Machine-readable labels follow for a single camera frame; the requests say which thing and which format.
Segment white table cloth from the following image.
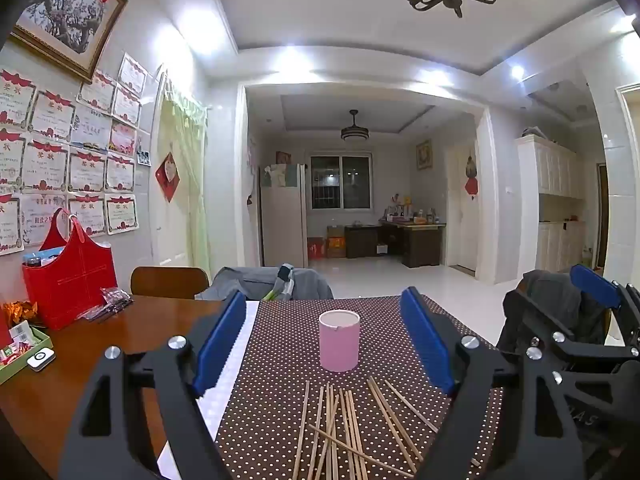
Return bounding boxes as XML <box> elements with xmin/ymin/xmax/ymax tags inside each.
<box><xmin>157</xmin><ymin>300</ymin><xmax>261</xmax><ymax>480</ymax></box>

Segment plastic packet of pens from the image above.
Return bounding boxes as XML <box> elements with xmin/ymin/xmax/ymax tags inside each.
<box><xmin>77</xmin><ymin>287</ymin><xmax>135</xmax><ymax>322</ymax></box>

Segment brown polka dot tablecloth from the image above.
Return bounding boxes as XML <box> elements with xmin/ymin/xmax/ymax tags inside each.
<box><xmin>212</xmin><ymin>295</ymin><xmax>506</xmax><ymax>480</ymax></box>

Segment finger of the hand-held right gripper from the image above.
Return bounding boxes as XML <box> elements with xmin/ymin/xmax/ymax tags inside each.
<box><xmin>504</xmin><ymin>290</ymin><xmax>576</xmax><ymax>348</ymax></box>
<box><xmin>571</xmin><ymin>264</ymin><xmax>640</xmax><ymax>346</ymax></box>

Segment brown wooden chair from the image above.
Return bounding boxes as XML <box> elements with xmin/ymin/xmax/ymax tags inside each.
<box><xmin>131</xmin><ymin>266</ymin><xmax>211</xmax><ymax>301</ymax></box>

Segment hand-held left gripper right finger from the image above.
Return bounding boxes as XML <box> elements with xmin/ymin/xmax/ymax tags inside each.
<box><xmin>400</xmin><ymin>286</ymin><xmax>588</xmax><ymax>480</ymax></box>

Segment framed blossom painting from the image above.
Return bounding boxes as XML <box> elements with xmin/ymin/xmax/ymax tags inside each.
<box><xmin>7</xmin><ymin>0</ymin><xmax>129</xmax><ymax>85</ymax></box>

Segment dark jacket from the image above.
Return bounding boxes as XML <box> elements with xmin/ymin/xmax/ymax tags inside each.
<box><xmin>500</xmin><ymin>269</ymin><xmax>608</xmax><ymax>356</ymax></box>

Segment red diamond door decoration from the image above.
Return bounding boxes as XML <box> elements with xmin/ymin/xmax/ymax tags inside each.
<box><xmin>155</xmin><ymin>152</ymin><xmax>180</xmax><ymax>203</ymax></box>

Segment red felt bag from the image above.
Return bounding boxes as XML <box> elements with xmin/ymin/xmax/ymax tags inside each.
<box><xmin>21</xmin><ymin>207</ymin><xmax>119</xmax><ymax>332</ymax></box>

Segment ceiling fan lamp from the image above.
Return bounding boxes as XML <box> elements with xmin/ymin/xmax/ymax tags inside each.
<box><xmin>341</xmin><ymin>109</ymin><xmax>370</xmax><ymax>142</ymax></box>

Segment dark wooden desk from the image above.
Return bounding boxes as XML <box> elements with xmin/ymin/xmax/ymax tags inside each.
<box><xmin>345</xmin><ymin>222</ymin><xmax>446</xmax><ymax>268</ymax></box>

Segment green curtain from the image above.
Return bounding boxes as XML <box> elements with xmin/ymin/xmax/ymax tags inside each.
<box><xmin>159</xmin><ymin>65</ymin><xmax>211</xmax><ymax>273</ymax></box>

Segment small white device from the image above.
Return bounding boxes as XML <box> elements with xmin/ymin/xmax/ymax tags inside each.
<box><xmin>26</xmin><ymin>349</ymin><xmax>57</xmax><ymax>373</ymax></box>

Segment green tray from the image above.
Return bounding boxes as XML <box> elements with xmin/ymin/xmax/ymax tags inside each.
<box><xmin>0</xmin><ymin>322</ymin><xmax>51</xmax><ymax>386</ymax></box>

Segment barred window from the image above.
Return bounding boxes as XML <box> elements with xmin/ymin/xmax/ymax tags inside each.
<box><xmin>310</xmin><ymin>155</ymin><xmax>372</xmax><ymax>211</ymax></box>

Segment white door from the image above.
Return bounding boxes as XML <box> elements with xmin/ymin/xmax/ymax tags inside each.
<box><xmin>446</xmin><ymin>140</ymin><xmax>480</xmax><ymax>273</ymax></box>

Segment grey jacket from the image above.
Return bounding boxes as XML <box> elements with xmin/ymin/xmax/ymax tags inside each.
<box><xmin>196</xmin><ymin>262</ymin><xmax>335</xmax><ymax>303</ymax></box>

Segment orange snack wrappers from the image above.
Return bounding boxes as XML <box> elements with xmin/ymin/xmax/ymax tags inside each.
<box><xmin>0</xmin><ymin>300</ymin><xmax>41</xmax><ymax>326</ymax></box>

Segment white refrigerator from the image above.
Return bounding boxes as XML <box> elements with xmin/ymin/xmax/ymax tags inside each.
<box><xmin>259</xmin><ymin>162</ymin><xmax>308</xmax><ymax>268</ymax></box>

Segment pink cup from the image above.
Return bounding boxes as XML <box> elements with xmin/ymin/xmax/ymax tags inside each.
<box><xmin>319</xmin><ymin>310</ymin><xmax>361</xmax><ymax>373</ymax></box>

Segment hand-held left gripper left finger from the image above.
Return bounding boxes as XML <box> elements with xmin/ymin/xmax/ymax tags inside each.
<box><xmin>59</xmin><ymin>290</ymin><xmax>248</xmax><ymax>480</ymax></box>

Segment cluster of small bottles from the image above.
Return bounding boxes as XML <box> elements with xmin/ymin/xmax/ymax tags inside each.
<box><xmin>384</xmin><ymin>192</ymin><xmax>441</xmax><ymax>225</ymax></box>

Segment red hanging ornament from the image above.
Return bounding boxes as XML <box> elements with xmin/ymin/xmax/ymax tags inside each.
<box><xmin>464</xmin><ymin>155</ymin><xmax>480</xmax><ymax>196</ymax></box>

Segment wall of award certificates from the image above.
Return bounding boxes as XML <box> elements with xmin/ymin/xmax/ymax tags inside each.
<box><xmin>0</xmin><ymin>51</ymin><xmax>151</xmax><ymax>257</ymax></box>

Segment white cabinet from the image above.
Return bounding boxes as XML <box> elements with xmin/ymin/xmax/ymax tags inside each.
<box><xmin>516</xmin><ymin>135</ymin><xmax>587</xmax><ymax>273</ymax></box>

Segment bunch of wooden chopsticks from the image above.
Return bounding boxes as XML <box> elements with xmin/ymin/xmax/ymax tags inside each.
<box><xmin>291</xmin><ymin>376</ymin><xmax>481</xmax><ymax>480</ymax></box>

